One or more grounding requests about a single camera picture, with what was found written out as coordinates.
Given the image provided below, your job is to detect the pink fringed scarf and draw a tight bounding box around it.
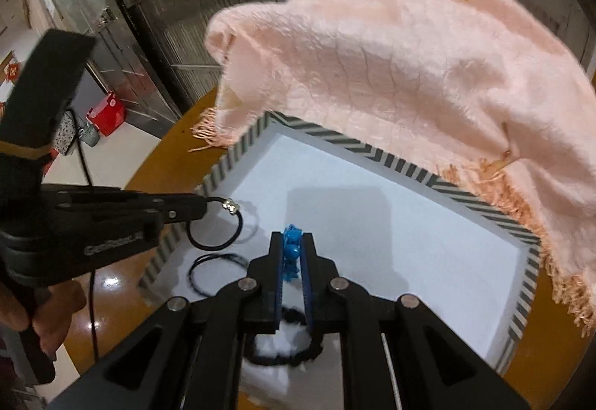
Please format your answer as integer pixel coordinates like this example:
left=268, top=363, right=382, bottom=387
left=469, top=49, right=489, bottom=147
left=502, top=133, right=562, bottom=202
left=188, top=0, right=596, bottom=339

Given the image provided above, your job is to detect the thin black hair tie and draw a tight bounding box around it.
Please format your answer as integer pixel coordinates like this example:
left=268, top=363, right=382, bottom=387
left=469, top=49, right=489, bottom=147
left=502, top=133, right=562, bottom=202
left=188, top=253, right=252, bottom=299

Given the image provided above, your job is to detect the stainless steel door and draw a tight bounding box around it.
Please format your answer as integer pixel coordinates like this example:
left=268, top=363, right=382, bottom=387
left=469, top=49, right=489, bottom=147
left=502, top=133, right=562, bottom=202
left=60, top=0, right=527, bottom=122

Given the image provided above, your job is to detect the black scrunchie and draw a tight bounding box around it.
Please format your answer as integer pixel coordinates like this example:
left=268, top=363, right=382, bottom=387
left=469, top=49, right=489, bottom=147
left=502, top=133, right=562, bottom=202
left=242, top=305, right=324, bottom=366

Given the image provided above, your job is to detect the person's left hand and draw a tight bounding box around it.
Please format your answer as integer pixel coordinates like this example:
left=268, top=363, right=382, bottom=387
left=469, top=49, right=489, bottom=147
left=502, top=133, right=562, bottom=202
left=0, top=280, right=87, bottom=360

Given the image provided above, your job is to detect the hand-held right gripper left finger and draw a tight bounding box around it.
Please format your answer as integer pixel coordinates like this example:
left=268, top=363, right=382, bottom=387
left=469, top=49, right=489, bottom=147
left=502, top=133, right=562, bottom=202
left=47, top=231, right=286, bottom=410

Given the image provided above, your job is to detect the black hair tie gold charm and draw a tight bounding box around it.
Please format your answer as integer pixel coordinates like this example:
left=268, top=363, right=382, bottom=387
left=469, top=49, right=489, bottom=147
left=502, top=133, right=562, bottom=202
left=187, top=197, right=247, bottom=251

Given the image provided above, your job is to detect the grey metal bucket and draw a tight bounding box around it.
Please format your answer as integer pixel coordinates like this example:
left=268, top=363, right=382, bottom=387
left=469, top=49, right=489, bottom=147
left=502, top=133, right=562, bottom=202
left=77, top=121, right=101, bottom=147

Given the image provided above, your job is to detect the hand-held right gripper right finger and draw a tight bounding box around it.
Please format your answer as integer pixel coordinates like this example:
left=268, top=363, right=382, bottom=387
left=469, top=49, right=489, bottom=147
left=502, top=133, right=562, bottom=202
left=300, top=232, right=532, bottom=410

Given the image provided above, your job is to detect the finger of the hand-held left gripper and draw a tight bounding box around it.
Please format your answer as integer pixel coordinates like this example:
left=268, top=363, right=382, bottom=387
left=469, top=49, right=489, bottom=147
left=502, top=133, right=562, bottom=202
left=44, top=185, right=194, bottom=201
left=47, top=194, right=208, bottom=225

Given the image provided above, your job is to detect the red bag on floor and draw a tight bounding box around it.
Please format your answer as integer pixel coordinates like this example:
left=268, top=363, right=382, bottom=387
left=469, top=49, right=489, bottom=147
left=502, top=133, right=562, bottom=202
left=86, top=92, right=126, bottom=137

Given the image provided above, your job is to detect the blue bead bracelet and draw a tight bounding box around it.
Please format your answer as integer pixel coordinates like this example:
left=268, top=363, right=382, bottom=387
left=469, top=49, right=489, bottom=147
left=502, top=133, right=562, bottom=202
left=282, top=224, right=303, bottom=284

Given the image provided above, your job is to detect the spotted white cloth bag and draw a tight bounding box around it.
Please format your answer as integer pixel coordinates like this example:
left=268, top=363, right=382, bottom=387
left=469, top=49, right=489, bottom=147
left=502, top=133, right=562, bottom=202
left=53, top=111, right=77, bottom=155

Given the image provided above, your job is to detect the striped edge white tray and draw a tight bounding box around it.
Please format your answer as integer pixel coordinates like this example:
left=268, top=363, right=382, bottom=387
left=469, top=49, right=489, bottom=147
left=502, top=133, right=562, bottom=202
left=139, top=111, right=541, bottom=376

